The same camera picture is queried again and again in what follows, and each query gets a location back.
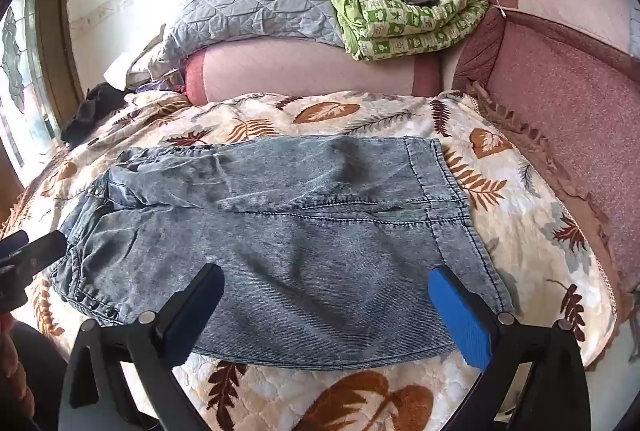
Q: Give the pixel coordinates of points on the person's left hand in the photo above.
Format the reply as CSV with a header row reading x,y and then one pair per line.
x,y
4,330

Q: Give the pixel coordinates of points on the white pillow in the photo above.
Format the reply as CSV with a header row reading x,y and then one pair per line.
x,y
120,71

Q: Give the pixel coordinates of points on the purple printed cloth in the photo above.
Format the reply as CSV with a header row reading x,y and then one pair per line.
x,y
160,83

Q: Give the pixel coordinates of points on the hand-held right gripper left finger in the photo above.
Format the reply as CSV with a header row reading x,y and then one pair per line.
x,y
197,301

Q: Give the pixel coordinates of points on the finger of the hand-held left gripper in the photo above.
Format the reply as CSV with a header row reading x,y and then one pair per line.
x,y
12,245
35,253

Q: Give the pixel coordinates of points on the grey quilted blanket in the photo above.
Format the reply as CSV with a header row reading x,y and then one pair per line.
x,y
250,6

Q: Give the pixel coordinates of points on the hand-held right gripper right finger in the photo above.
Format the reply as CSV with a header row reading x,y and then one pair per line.
x,y
460,316

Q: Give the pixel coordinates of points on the grey-blue denim pants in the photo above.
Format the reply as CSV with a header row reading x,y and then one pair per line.
x,y
300,251

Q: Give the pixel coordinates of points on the cream leaf-print blanket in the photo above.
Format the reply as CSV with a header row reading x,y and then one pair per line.
x,y
525,236

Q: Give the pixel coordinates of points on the dark crumpled cloth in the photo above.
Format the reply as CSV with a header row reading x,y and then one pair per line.
x,y
92,108

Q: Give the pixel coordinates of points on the stained glass door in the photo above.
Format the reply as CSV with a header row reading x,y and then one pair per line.
x,y
15,76

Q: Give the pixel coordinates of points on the mauve ruffled sofa cover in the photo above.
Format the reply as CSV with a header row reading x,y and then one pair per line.
x,y
575,111

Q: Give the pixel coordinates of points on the pink sofa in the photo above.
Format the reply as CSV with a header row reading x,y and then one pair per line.
x,y
310,71

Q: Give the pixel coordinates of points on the brown wooden door frame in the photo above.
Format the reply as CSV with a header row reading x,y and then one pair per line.
x,y
57,21

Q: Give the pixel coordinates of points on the green patterned quilt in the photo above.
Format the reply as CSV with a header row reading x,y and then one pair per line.
x,y
400,31

